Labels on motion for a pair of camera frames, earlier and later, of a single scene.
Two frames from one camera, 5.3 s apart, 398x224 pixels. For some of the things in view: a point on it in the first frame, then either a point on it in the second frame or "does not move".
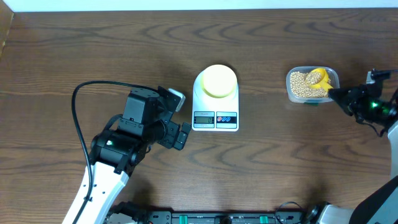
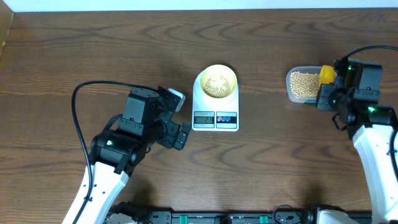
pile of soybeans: (300, 84) does not move
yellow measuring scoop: (325, 84) -> (327, 75)
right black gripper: (352, 96) -> (322, 98)
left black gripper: (168, 140) does not move
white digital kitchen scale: (214, 114) does not move
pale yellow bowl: (219, 81) does not move
